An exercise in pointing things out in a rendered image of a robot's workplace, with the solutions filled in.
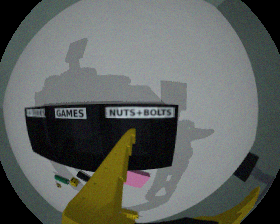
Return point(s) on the green aa battery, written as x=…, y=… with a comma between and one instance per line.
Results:
x=61, y=179

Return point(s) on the pink flat pad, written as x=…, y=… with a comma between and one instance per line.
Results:
x=136, y=178

